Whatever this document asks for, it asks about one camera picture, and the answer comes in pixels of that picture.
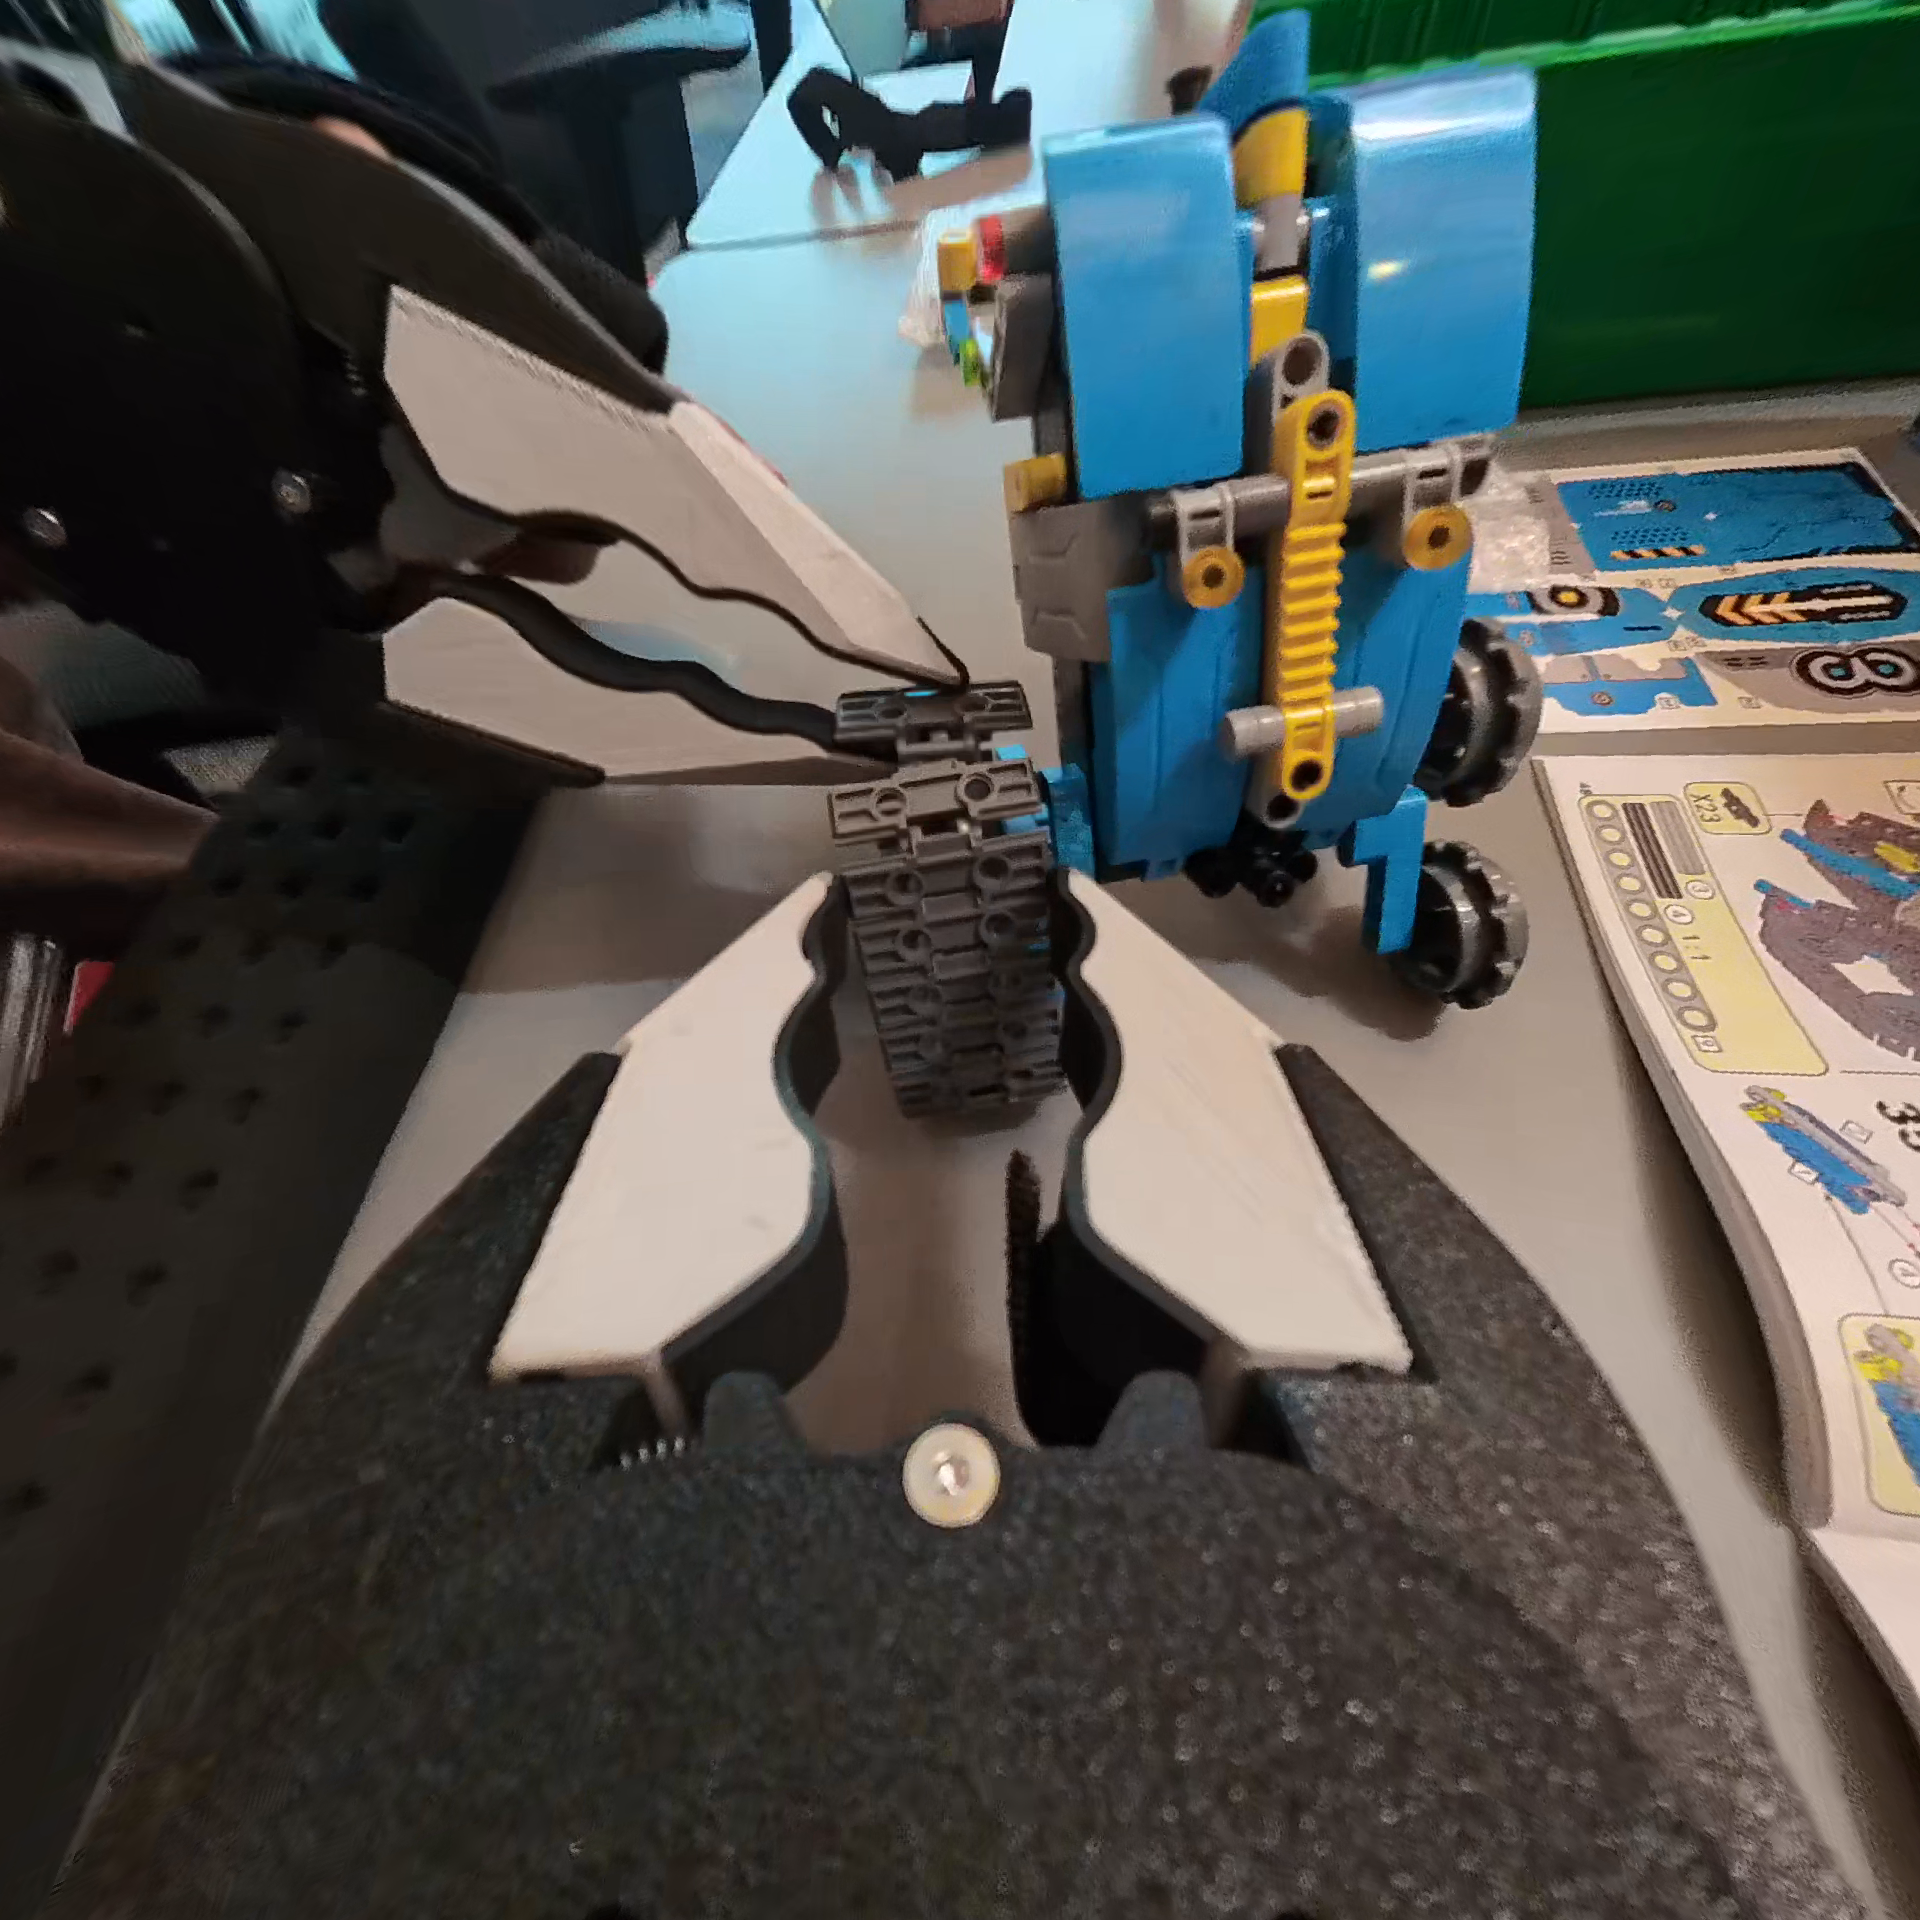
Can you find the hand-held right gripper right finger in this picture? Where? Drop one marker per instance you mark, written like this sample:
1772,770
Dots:
1228,1201

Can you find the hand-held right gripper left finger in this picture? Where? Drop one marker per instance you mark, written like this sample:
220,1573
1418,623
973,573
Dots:
677,1201

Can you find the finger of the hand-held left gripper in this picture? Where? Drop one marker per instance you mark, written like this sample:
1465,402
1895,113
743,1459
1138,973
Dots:
528,688
632,482

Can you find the blue toy robot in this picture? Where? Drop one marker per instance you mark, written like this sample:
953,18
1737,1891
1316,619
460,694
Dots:
1166,335

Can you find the grey desk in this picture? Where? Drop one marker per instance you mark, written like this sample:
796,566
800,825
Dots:
1527,1139

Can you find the black perforated pad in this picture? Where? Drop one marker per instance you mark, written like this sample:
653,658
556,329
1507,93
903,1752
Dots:
225,1123

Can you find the instruction booklet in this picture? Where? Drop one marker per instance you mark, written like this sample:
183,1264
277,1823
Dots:
1695,1048

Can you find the neighbouring grey table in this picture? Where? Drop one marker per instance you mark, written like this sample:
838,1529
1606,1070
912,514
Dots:
1082,43

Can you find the blue sticker sheet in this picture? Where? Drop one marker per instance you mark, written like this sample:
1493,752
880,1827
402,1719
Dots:
1724,602

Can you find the green plastic bin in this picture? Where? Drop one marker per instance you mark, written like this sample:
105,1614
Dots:
1724,196

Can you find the black plastic bracket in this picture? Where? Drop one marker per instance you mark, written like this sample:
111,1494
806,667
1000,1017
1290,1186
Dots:
903,128

